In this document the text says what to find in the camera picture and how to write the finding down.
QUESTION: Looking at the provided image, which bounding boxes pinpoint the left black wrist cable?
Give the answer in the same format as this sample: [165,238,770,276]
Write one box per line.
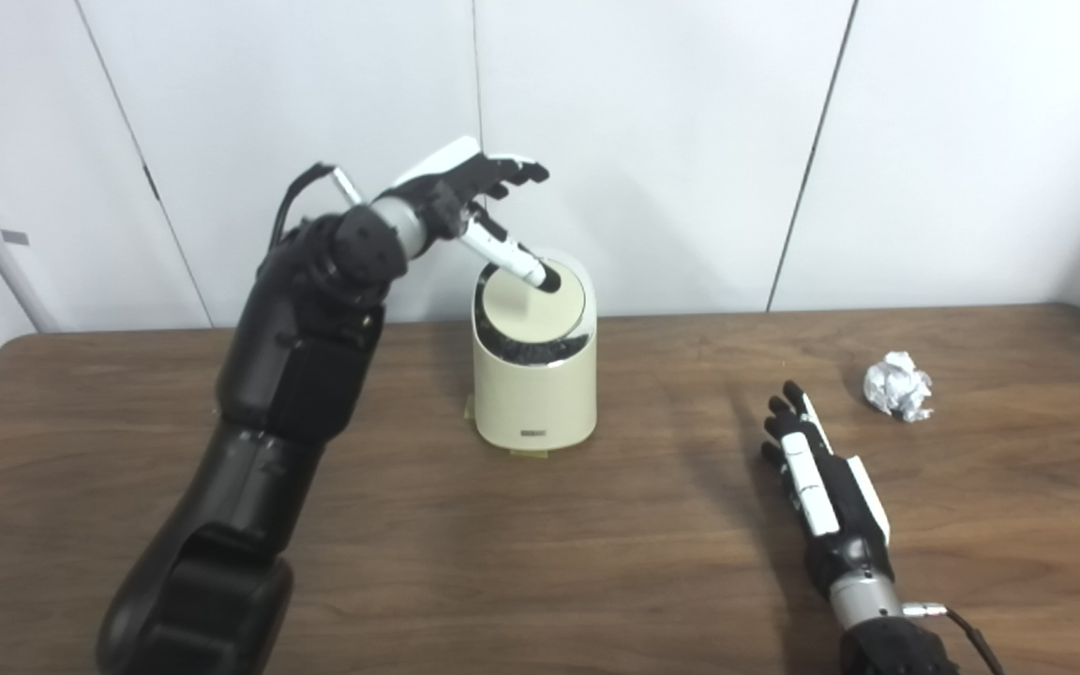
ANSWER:
[268,162,368,249]

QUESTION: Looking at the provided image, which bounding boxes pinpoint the white paper ball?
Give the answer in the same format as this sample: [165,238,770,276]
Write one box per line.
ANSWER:
[862,352,935,423]

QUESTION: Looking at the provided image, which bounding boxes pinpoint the round cream bin lid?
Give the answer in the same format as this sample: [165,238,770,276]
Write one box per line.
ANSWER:
[479,265,586,340]

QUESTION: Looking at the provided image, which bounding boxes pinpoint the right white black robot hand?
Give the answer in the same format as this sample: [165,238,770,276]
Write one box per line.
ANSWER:
[760,380,893,601]

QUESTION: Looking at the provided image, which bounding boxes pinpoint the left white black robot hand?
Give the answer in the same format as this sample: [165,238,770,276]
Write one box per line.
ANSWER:
[373,136,562,293]

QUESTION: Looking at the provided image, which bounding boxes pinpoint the cream-colored bin body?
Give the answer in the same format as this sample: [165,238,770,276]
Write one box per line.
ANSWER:
[470,247,598,451]

